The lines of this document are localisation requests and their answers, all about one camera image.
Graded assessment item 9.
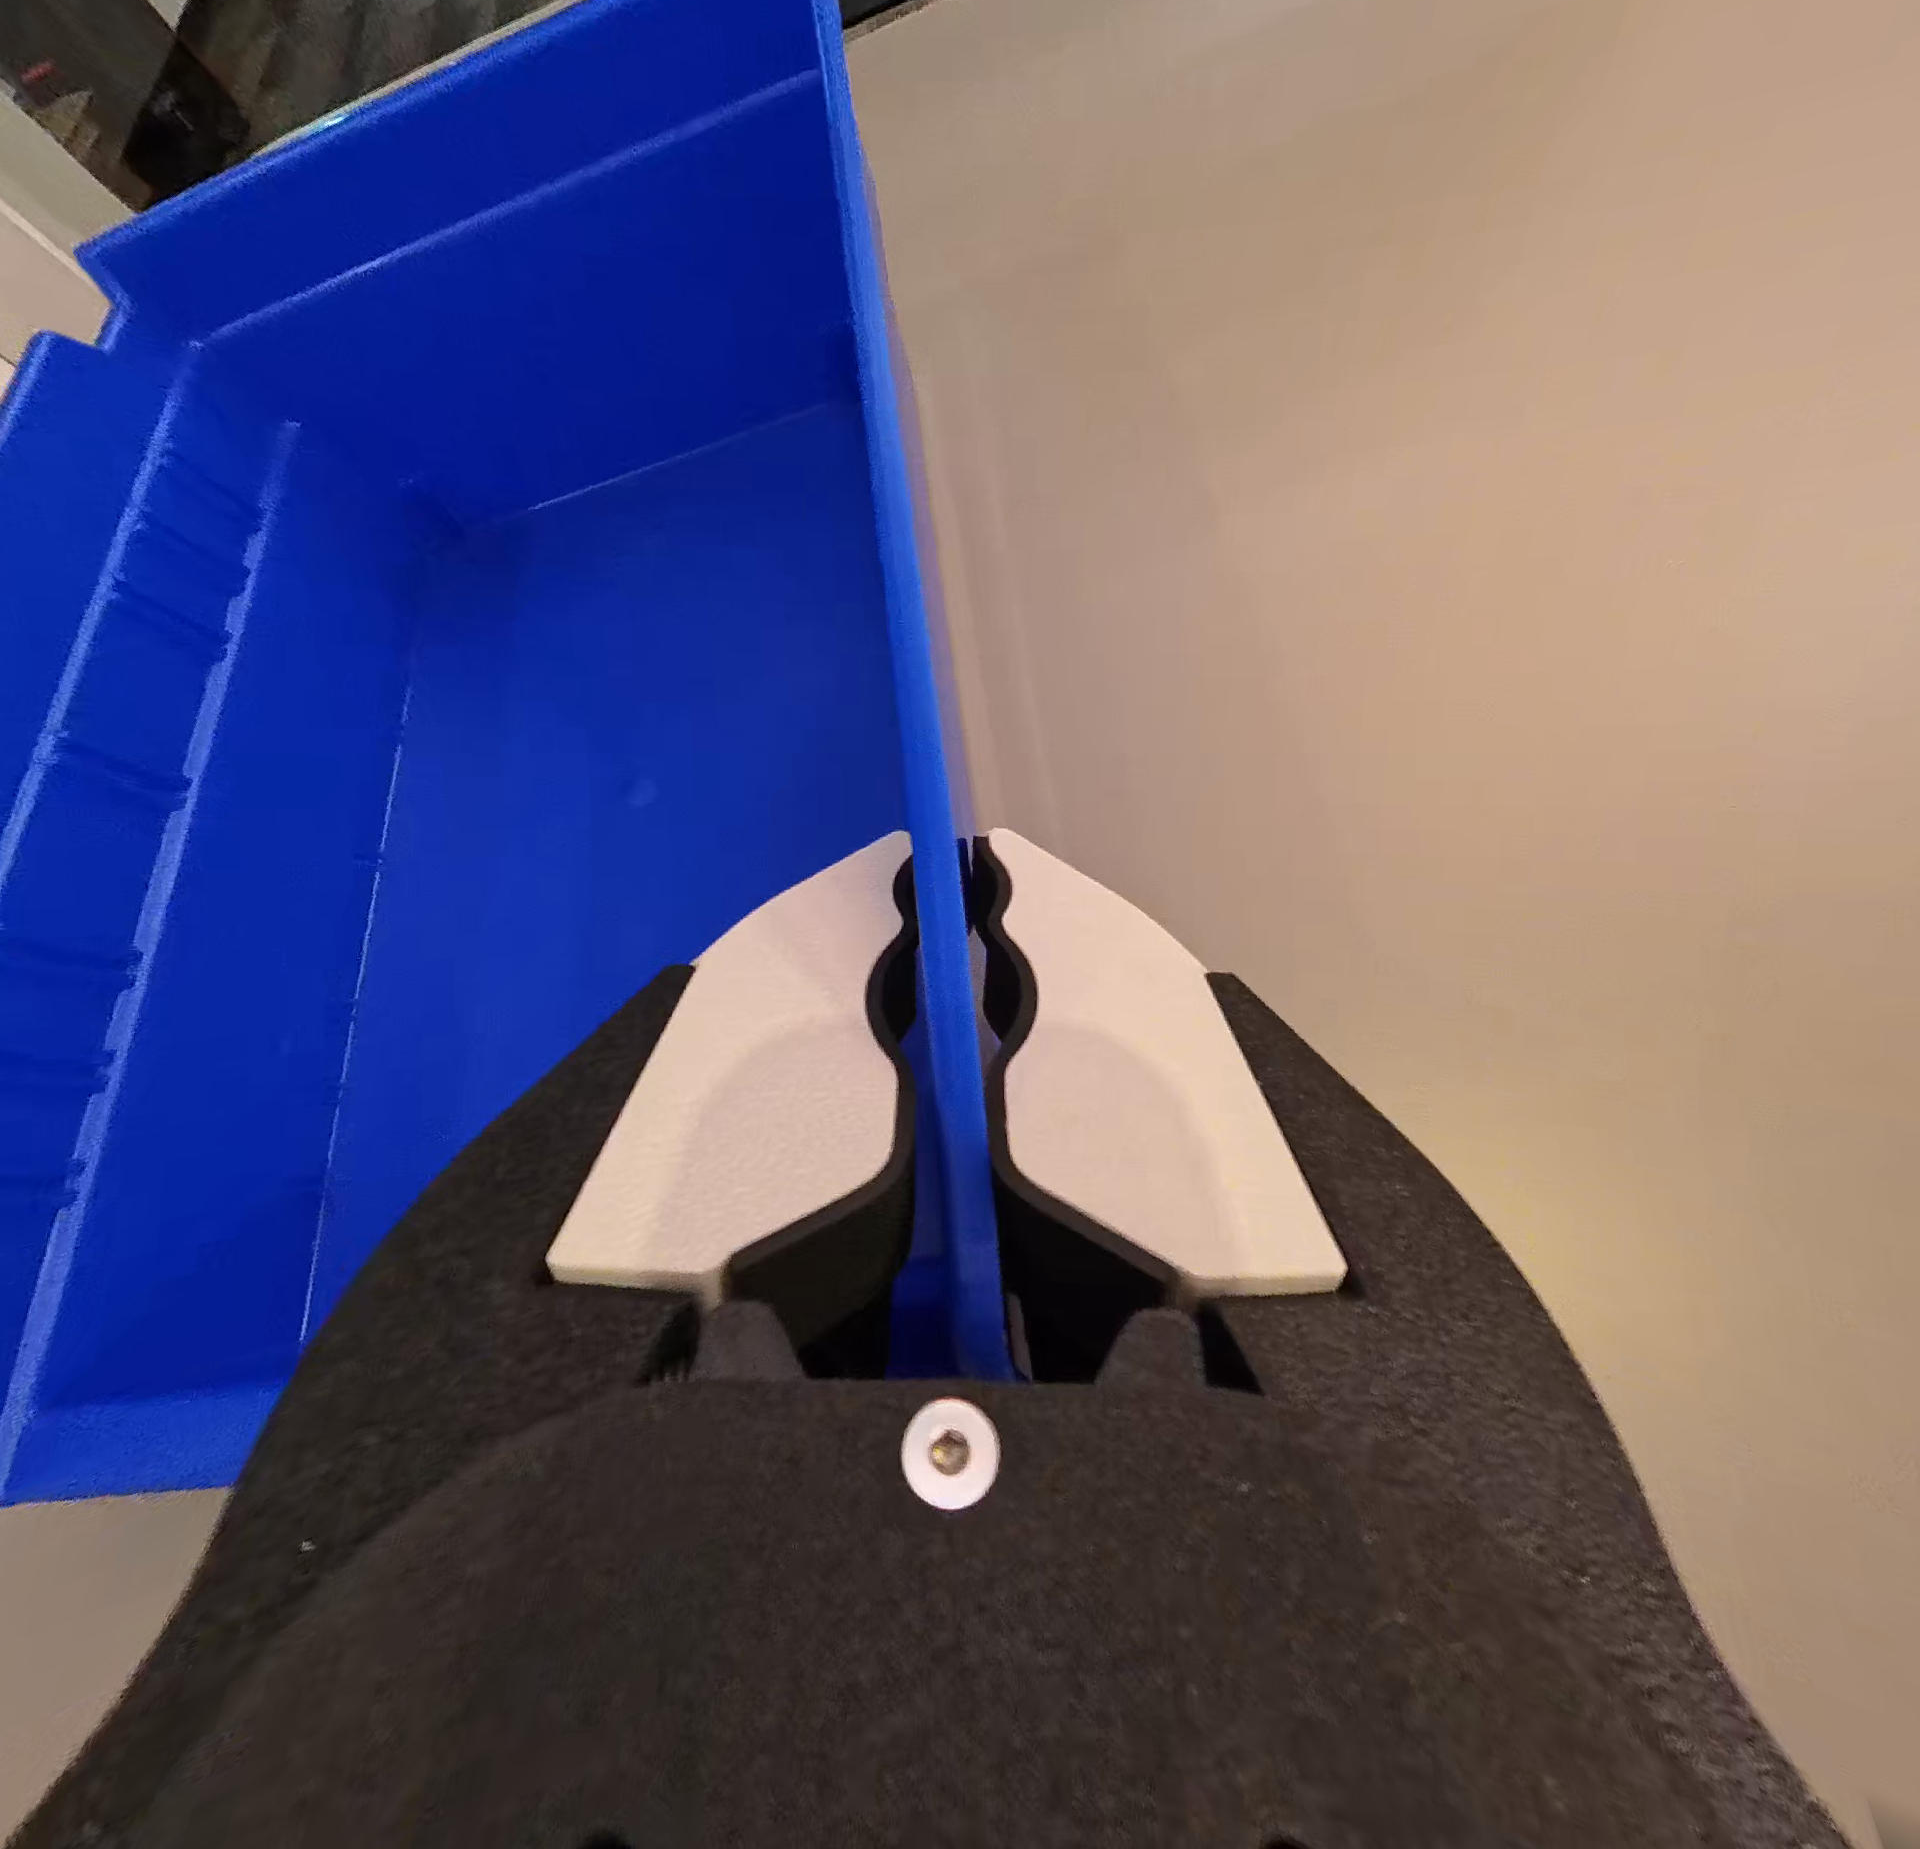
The blue storage bin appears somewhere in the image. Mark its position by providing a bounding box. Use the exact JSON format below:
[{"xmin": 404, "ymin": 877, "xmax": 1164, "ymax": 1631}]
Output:
[{"xmin": 0, "ymin": 0, "xmax": 1025, "ymax": 1506}]

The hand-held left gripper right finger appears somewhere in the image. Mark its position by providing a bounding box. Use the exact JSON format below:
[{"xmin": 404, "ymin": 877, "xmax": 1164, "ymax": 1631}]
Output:
[{"xmin": 977, "ymin": 832, "xmax": 1348, "ymax": 1302}]

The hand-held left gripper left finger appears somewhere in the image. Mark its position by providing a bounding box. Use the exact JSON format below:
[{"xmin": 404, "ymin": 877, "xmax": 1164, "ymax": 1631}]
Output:
[{"xmin": 549, "ymin": 832, "xmax": 957, "ymax": 1292}]

